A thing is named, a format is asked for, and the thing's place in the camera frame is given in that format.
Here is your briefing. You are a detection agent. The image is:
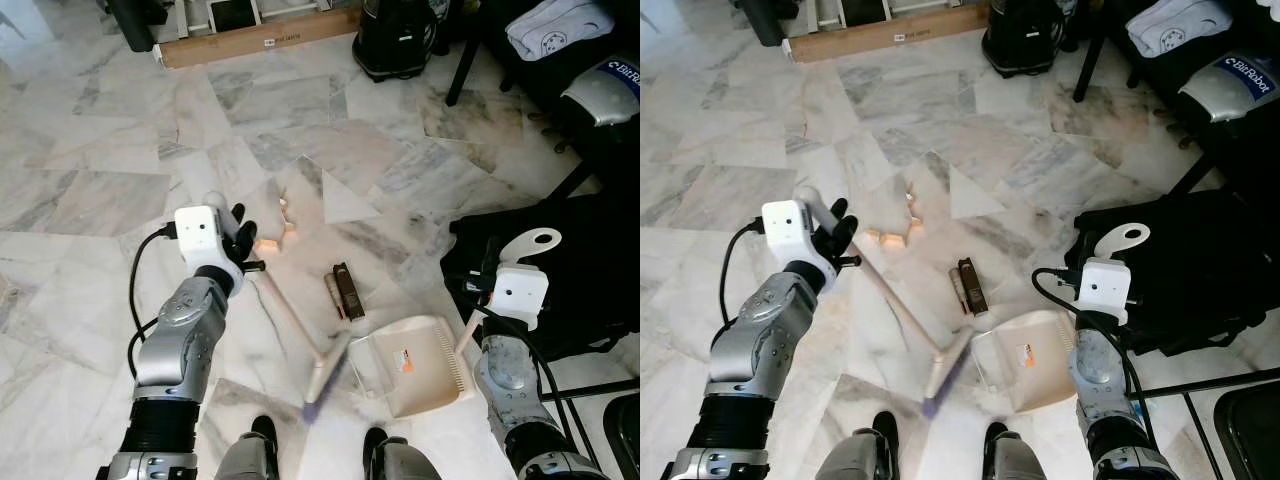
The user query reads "black metal rack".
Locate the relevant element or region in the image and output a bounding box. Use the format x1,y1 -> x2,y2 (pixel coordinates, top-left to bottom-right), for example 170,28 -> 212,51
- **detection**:
1130,368 -> 1280,480
540,378 -> 641,480

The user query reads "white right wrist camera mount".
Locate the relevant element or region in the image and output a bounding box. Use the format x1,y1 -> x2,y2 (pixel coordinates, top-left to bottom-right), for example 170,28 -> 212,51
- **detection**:
490,265 -> 551,331
1075,258 -> 1134,326

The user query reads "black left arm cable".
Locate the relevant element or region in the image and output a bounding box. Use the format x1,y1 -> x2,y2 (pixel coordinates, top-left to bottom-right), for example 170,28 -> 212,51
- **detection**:
127,225 -> 181,381
717,222 -> 767,353

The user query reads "robot left leg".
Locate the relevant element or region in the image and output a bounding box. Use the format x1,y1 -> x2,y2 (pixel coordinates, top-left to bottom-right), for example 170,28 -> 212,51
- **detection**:
815,410 -> 901,480
215,415 -> 283,480

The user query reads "large black bag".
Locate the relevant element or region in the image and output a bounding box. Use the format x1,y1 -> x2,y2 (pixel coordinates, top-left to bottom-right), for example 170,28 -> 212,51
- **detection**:
440,195 -> 641,361
1075,190 -> 1280,356

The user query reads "robot right leg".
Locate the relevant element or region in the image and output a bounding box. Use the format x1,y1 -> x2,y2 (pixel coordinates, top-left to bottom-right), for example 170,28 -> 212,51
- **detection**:
985,422 -> 1063,480
360,427 -> 446,480

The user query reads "wooden top workbench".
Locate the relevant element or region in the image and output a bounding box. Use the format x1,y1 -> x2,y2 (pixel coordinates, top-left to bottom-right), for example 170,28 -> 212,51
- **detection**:
800,0 -> 986,31
170,0 -> 336,36

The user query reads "beige plastic dustpan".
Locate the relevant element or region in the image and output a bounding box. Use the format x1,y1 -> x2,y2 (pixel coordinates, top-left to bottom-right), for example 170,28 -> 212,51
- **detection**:
970,223 -> 1151,413
345,228 -> 563,419

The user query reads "robot leg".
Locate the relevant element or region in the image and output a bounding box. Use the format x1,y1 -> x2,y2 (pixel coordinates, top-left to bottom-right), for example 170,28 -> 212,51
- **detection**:
985,422 -> 1063,480
215,415 -> 283,480
815,410 -> 901,480
360,427 -> 446,480

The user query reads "long flat cardboard box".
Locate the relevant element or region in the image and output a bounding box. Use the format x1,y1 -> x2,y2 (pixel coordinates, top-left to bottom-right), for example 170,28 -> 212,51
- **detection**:
158,8 -> 363,69
783,3 -> 993,64

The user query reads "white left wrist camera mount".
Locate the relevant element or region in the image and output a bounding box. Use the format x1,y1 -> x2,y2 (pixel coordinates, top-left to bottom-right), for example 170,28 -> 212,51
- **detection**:
762,200 -> 819,266
174,205 -> 229,271

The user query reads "black vacuum cleaner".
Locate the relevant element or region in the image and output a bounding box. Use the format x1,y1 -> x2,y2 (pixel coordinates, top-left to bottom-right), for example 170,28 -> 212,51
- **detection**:
352,0 -> 441,81
980,0 -> 1069,79

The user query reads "dark brown rectangular piece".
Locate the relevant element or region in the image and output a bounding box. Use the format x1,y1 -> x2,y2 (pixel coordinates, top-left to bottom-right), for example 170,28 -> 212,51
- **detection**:
957,257 -> 990,317
335,262 -> 367,323

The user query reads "black table frame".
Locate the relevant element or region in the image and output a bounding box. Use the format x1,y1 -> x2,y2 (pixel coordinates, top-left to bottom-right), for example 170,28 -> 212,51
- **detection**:
1073,0 -> 1280,196
445,0 -> 641,201

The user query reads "black rolled tube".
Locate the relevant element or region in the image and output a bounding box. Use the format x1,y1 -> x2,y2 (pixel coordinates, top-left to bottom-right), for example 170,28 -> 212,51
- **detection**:
105,0 -> 168,53
735,0 -> 791,48

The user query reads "white framed dark screen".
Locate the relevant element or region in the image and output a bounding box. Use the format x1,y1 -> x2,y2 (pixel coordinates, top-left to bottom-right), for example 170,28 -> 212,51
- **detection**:
838,0 -> 892,26
209,0 -> 264,29

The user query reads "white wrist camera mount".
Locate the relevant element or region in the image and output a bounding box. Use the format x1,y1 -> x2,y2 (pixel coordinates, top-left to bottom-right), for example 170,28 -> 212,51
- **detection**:
762,200 -> 819,266
1075,258 -> 1134,326
490,265 -> 551,331
174,205 -> 229,271

